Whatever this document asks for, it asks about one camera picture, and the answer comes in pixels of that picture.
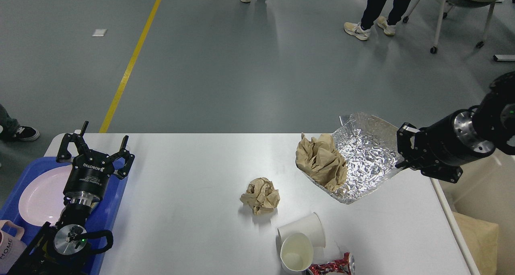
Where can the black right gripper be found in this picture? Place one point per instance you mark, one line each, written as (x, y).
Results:
(442, 147)

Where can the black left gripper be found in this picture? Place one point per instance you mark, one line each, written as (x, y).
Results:
(89, 178)

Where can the aluminium foil sheet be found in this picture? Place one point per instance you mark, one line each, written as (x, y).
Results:
(369, 145)

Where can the pink plate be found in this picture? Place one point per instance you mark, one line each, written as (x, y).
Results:
(42, 200)

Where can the brown paper bag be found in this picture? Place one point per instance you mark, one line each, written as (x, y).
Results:
(481, 239)

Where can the brown paper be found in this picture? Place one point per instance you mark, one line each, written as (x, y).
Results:
(321, 161)

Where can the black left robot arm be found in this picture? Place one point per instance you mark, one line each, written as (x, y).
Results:
(65, 247)

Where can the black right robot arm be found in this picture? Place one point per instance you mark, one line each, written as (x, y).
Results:
(494, 118)

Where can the blue plastic tray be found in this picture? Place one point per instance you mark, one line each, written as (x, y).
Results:
(103, 215)

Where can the beige plastic bin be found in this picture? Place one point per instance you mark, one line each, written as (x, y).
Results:
(485, 191)

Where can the left metal floor plate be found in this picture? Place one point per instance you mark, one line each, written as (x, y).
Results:
(344, 119)

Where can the grey bar on floor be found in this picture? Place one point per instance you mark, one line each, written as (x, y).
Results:
(504, 58)

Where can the pink HOME mug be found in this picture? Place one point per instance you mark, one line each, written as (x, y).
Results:
(11, 247)

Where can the white paper cup lying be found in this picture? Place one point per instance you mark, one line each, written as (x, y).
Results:
(310, 225)

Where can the crushed red can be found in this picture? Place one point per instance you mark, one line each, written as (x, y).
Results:
(346, 266)

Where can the person in tan sneakers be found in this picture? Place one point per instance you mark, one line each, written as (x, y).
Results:
(372, 14)

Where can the white paper cup upright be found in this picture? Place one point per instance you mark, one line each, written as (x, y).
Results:
(297, 254)

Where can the crumpled brown paper ball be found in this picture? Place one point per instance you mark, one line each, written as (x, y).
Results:
(261, 196)

